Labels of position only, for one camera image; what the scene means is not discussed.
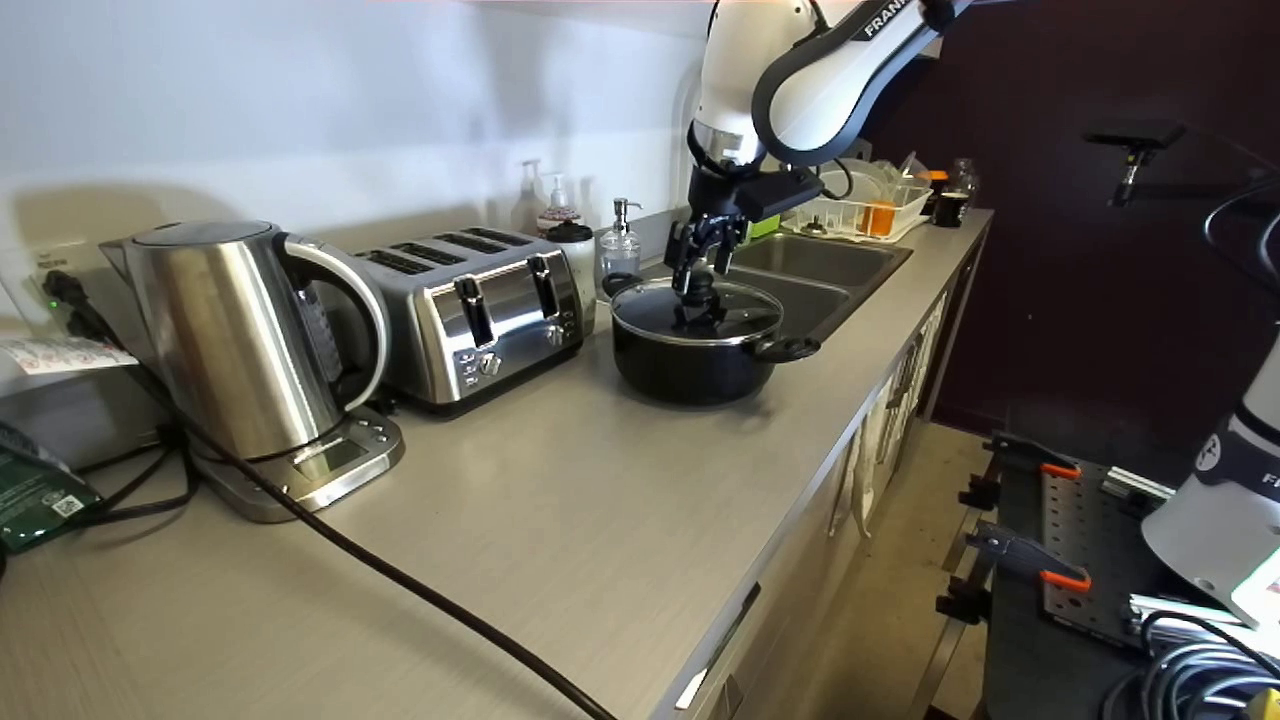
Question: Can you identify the black mug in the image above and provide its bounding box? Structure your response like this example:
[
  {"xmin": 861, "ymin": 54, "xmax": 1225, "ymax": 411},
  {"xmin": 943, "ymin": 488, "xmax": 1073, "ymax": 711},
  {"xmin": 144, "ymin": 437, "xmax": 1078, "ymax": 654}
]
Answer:
[{"xmin": 928, "ymin": 188, "xmax": 971, "ymax": 232}]

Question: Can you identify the aluminium rail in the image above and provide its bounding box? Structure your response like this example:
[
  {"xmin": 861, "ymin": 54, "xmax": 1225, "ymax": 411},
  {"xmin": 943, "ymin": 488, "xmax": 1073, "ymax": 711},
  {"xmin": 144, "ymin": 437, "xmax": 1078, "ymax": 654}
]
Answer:
[{"xmin": 1102, "ymin": 458, "xmax": 1185, "ymax": 508}]

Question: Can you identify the white dish rack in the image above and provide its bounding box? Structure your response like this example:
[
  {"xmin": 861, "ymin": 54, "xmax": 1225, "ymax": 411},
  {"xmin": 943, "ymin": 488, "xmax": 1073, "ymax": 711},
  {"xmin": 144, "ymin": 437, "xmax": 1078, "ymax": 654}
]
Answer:
[{"xmin": 796, "ymin": 154, "xmax": 938, "ymax": 247}]

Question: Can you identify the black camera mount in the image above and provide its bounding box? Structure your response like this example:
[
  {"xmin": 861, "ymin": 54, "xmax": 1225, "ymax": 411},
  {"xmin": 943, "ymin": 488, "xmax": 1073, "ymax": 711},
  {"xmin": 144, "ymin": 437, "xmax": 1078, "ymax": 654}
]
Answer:
[{"xmin": 1085, "ymin": 124, "xmax": 1187, "ymax": 210}]

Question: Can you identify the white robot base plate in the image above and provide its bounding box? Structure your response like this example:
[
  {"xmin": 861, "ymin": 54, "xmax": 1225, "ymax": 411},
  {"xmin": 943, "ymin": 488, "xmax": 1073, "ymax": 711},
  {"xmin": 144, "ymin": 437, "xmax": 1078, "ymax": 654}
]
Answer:
[{"xmin": 1225, "ymin": 545, "xmax": 1280, "ymax": 630}]

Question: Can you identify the cabinet door handle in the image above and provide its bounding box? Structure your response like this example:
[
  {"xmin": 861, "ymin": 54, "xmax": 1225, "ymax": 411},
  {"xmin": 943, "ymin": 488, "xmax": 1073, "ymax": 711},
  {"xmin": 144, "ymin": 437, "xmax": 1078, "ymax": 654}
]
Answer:
[
  {"xmin": 898, "ymin": 336, "xmax": 928, "ymax": 415},
  {"xmin": 853, "ymin": 402, "xmax": 882, "ymax": 536},
  {"xmin": 875, "ymin": 362, "xmax": 908, "ymax": 453}
]

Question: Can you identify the white wrapped box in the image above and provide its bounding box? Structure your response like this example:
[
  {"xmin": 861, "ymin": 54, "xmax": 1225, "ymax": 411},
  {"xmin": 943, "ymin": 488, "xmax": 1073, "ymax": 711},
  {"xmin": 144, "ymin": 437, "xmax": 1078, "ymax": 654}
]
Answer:
[{"xmin": 0, "ymin": 323, "xmax": 144, "ymax": 473}]

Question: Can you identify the black robot table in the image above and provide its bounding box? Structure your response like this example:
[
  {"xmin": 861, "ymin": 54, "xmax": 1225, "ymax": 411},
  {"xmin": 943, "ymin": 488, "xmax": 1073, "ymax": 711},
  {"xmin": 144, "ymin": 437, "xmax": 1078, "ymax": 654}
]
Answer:
[{"xmin": 976, "ymin": 432, "xmax": 1280, "ymax": 720}]

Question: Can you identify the green packet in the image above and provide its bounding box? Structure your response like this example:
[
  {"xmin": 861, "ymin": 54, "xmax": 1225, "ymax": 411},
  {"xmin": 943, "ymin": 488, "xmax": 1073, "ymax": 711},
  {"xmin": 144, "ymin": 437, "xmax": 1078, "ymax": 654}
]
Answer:
[{"xmin": 0, "ymin": 422, "xmax": 106, "ymax": 557}]

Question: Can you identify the stainless steel double sink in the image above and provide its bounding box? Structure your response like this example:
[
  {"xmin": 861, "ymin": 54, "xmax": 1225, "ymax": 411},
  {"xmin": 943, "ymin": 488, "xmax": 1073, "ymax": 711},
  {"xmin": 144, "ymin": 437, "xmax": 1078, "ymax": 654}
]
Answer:
[{"xmin": 726, "ymin": 229, "xmax": 919, "ymax": 347}]

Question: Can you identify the clear pump soap dispenser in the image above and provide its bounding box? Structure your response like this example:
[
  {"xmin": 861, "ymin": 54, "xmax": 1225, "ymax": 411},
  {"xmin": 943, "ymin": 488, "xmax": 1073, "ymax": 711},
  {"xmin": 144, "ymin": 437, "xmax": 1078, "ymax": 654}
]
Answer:
[{"xmin": 593, "ymin": 197, "xmax": 644, "ymax": 282}]

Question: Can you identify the stainless steel electric kettle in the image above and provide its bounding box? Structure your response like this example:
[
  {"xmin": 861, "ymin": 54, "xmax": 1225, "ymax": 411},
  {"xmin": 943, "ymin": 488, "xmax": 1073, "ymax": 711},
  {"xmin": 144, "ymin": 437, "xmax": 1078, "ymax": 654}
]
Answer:
[{"xmin": 124, "ymin": 217, "xmax": 394, "ymax": 463}]

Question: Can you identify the orange-handled black clamp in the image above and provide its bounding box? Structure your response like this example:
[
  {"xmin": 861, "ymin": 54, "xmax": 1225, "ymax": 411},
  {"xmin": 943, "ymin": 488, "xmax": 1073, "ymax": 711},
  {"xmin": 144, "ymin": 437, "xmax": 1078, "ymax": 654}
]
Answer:
[
  {"xmin": 938, "ymin": 523, "xmax": 1102, "ymax": 628},
  {"xmin": 955, "ymin": 437, "xmax": 1090, "ymax": 517}
]

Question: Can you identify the black power cable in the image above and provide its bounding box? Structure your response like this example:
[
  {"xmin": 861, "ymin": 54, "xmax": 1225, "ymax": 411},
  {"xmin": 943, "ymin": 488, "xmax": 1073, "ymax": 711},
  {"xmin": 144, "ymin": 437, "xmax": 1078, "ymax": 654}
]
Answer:
[{"xmin": 38, "ymin": 266, "xmax": 619, "ymax": 720}]

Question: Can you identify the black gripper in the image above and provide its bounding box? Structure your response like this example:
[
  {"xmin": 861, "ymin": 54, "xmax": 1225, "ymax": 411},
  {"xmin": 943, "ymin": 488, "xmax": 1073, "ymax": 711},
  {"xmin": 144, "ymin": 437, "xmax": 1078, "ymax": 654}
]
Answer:
[{"xmin": 659, "ymin": 197, "xmax": 752, "ymax": 328}]

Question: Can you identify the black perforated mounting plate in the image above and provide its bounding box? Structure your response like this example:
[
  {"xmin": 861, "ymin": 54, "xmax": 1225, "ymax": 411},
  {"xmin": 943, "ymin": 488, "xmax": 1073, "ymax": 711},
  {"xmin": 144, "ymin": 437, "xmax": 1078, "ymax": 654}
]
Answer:
[{"xmin": 1034, "ymin": 456, "xmax": 1166, "ymax": 653}]

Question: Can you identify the steel kettle base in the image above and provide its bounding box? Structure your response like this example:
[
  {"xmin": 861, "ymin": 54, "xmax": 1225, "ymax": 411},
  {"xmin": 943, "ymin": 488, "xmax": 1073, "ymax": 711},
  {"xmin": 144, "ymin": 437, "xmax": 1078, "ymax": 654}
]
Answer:
[{"xmin": 196, "ymin": 402, "xmax": 409, "ymax": 523}]

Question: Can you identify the blue-grey cable bundle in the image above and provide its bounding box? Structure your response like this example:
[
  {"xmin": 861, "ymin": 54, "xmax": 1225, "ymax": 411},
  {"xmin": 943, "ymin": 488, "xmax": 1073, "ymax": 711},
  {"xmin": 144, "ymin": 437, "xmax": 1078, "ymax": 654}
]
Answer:
[{"xmin": 1133, "ymin": 604, "xmax": 1280, "ymax": 720}]

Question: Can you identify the black cooking pot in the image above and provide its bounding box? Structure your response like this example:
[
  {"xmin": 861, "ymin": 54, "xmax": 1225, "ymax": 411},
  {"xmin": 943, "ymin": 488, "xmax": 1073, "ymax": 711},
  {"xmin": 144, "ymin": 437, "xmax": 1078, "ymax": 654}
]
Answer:
[{"xmin": 602, "ymin": 271, "xmax": 823, "ymax": 409}]

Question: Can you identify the clear glass bottle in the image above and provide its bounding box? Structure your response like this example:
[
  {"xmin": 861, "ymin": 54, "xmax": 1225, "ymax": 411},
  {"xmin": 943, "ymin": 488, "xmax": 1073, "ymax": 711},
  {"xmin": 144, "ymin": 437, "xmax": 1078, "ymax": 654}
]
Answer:
[{"xmin": 514, "ymin": 154, "xmax": 554, "ymax": 236}]

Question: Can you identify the glass pot lid black knob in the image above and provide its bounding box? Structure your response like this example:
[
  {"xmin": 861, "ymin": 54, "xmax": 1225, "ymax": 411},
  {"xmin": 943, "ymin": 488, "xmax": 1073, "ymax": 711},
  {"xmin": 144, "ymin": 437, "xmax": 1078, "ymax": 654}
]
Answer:
[{"xmin": 611, "ymin": 271, "xmax": 791, "ymax": 351}]

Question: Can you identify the white canister black lid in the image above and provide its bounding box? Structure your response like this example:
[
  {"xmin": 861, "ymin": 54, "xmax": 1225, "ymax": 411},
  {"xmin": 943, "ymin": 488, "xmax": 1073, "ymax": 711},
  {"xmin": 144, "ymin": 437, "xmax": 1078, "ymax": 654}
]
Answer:
[{"xmin": 542, "ymin": 217, "xmax": 602, "ymax": 313}]

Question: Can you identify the stainless steel four-slot toaster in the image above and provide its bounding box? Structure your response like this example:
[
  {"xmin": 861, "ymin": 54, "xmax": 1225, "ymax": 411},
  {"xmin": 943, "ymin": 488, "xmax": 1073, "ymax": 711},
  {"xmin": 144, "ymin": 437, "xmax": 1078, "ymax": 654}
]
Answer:
[{"xmin": 349, "ymin": 225, "xmax": 593, "ymax": 411}]

